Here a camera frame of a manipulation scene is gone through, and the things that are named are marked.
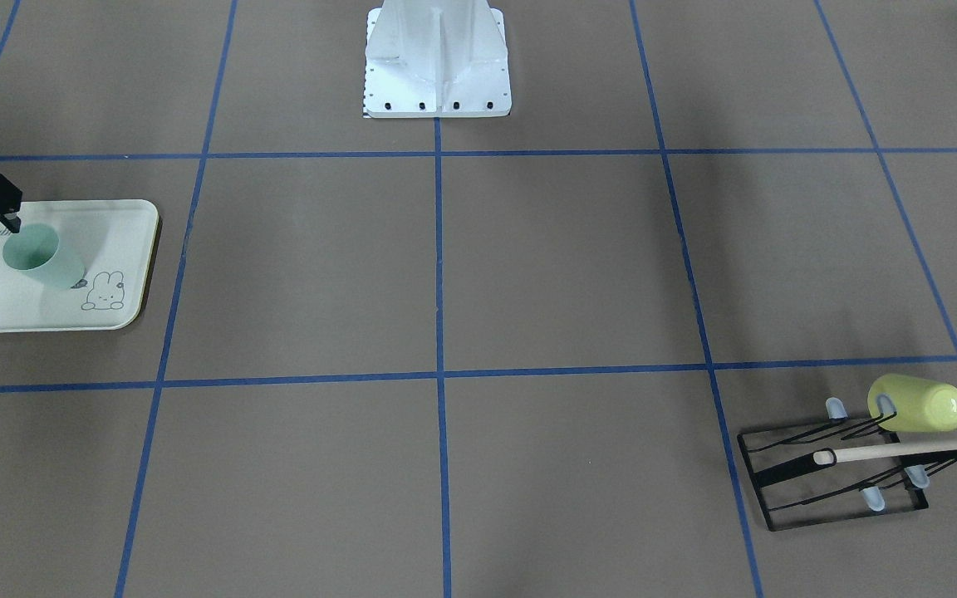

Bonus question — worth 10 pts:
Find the black wire cup rack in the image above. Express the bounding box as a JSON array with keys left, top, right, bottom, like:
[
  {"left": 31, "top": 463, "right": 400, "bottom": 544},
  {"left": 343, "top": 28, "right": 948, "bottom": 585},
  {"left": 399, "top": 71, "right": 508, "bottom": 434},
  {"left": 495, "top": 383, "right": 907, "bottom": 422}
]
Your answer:
[{"left": 737, "top": 393, "right": 957, "bottom": 532}]

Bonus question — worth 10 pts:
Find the green plastic cup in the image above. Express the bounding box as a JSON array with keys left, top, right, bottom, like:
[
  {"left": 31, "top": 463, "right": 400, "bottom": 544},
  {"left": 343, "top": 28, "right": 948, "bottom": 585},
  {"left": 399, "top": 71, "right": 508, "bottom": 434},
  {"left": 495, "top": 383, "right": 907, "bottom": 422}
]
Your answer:
[{"left": 1, "top": 223, "right": 86, "bottom": 289}]

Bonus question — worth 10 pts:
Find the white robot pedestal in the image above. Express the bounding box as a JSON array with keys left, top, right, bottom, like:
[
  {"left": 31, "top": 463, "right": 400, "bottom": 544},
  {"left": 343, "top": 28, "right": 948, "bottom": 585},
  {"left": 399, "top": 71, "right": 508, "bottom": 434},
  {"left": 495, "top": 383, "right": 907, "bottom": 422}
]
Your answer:
[{"left": 362, "top": 1, "right": 513, "bottom": 119}]

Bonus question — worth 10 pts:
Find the yellow plastic cup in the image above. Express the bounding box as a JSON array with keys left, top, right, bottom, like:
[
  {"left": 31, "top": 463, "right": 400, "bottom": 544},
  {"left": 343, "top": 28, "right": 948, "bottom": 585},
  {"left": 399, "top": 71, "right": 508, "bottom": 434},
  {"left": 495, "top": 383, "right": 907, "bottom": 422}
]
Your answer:
[{"left": 867, "top": 372, "right": 957, "bottom": 433}]

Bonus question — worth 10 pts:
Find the cream rabbit tray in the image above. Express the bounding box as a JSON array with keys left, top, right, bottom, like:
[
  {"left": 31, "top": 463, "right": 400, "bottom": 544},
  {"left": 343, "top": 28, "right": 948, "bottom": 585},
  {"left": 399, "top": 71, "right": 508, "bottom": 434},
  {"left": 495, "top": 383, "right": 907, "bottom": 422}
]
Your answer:
[{"left": 0, "top": 199, "right": 160, "bottom": 333}]

